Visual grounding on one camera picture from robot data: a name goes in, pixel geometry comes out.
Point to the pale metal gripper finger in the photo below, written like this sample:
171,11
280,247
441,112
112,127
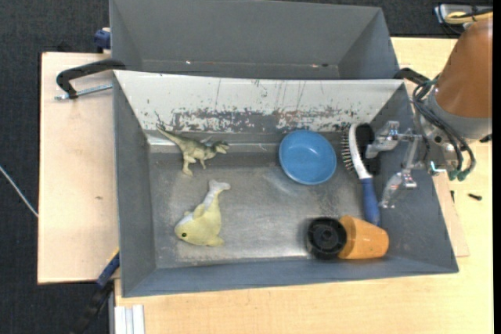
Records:
399,185
385,141

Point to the orange cup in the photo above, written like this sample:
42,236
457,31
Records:
366,238

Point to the blue bowl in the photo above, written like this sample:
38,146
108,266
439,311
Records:
307,157

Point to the grey metal bin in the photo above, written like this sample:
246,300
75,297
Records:
250,215

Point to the green toy dinosaur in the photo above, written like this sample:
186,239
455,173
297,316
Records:
195,152

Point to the yellow plush whale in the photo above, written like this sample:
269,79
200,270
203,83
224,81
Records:
203,221

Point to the pale wood flat board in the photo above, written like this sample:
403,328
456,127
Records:
78,168

